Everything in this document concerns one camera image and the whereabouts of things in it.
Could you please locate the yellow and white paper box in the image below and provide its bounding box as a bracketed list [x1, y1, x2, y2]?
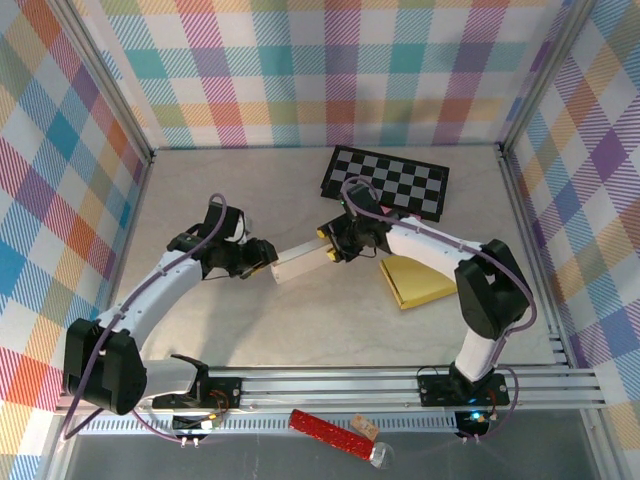
[378, 254, 459, 313]

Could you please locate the black and grey checkerboard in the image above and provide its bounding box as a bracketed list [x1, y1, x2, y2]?
[319, 144, 450, 224]

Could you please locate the red glitter toy microphone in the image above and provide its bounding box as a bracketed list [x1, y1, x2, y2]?
[288, 408, 396, 471]

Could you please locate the brown paper tag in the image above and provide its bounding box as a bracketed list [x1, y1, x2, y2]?
[351, 413, 379, 439]

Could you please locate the black right controller board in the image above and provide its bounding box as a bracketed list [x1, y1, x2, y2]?
[453, 409, 492, 437]

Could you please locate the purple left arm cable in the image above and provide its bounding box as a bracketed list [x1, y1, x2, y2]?
[59, 192, 229, 446]

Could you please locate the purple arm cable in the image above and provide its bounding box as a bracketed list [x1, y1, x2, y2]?
[59, 192, 229, 446]
[339, 174, 539, 444]

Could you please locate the aluminium table side rail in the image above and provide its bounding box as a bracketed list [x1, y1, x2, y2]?
[497, 147, 574, 370]
[89, 149, 157, 374]

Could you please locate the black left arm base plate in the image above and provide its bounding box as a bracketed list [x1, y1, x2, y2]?
[151, 375, 244, 411]

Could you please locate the aluminium front rail frame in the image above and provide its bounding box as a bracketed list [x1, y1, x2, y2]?
[54, 366, 609, 414]

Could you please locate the slotted grey cable duct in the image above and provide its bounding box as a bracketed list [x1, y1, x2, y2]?
[77, 415, 461, 435]

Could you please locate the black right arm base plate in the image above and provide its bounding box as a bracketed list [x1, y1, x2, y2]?
[416, 371, 512, 408]

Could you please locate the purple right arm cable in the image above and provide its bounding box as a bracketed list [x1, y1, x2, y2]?
[339, 174, 539, 444]

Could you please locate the aluminium corner post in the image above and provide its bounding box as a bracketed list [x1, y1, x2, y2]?
[47, 0, 155, 167]
[497, 0, 604, 154]

